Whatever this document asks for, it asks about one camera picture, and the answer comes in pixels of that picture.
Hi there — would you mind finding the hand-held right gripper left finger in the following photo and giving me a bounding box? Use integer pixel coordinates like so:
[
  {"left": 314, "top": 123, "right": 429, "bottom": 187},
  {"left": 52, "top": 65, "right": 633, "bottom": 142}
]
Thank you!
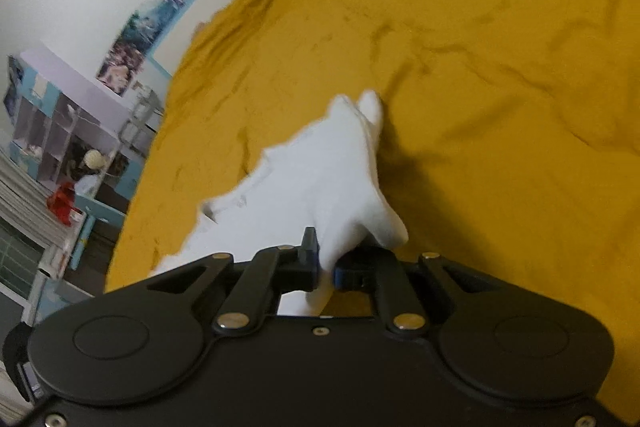
[{"left": 145, "top": 227, "right": 321, "bottom": 336}]

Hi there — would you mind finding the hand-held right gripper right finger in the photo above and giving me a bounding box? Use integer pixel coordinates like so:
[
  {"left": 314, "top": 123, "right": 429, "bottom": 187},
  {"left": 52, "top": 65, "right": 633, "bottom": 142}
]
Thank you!
[{"left": 333, "top": 247, "right": 501, "bottom": 338}]

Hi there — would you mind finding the white printed sweatshirt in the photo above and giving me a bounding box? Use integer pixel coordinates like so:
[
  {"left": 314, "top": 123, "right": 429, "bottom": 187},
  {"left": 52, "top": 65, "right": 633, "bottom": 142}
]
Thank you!
[{"left": 150, "top": 90, "right": 411, "bottom": 319}]

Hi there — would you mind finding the light blue chair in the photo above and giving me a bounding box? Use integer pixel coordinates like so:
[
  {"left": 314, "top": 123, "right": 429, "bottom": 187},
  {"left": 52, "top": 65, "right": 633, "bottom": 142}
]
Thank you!
[{"left": 74, "top": 194, "right": 132, "bottom": 271}]

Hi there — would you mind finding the grey rolling cart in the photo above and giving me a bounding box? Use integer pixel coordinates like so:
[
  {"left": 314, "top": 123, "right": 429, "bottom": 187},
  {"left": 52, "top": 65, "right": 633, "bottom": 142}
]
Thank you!
[{"left": 120, "top": 84, "right": 166, "bottom": 154}]

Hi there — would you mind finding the mustard yellow quilt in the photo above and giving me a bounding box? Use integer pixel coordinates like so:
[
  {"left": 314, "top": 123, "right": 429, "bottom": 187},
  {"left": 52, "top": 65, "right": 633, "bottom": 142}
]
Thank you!
[{"left": 105, "top": 0, "right": 640, "bottom": 360}]

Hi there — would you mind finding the cream round ornament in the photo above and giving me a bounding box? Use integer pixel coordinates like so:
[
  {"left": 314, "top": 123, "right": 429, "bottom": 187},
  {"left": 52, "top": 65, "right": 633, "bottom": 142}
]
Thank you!
[{"left": 82, "top": 150, "right": 109, "bottom": 171}]

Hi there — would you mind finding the red bag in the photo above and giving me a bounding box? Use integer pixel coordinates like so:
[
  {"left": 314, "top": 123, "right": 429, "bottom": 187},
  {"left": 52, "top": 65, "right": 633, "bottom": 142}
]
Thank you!
[{"left": 46, "top": 182, "right": 76, "bottom": 226}]

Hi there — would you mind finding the patterned window curtain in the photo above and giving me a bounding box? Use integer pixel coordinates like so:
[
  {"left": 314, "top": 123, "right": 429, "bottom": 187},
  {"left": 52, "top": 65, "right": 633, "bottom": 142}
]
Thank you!
[{"left": 0, "top": 151, "right": 67, "bottom": 249}]

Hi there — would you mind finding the window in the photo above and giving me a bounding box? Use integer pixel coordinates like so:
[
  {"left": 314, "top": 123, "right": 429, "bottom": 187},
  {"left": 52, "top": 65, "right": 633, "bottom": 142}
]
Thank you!
[{"left": 0, "top": 222, "right": 52, "bottom": 304}]

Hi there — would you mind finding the pink anime wall poster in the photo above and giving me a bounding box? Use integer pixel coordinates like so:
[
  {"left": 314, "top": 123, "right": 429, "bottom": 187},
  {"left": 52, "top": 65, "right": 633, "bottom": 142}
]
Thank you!
[{"left": 96, "top": 41, "right": 147, "bottom": 97}]

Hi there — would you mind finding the white wall shelf unit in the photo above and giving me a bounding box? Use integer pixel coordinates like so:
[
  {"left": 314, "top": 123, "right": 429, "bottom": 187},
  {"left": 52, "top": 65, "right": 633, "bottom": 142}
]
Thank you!
[{"left": 4, "top": 46, "right": 166, "bottom": 189}]

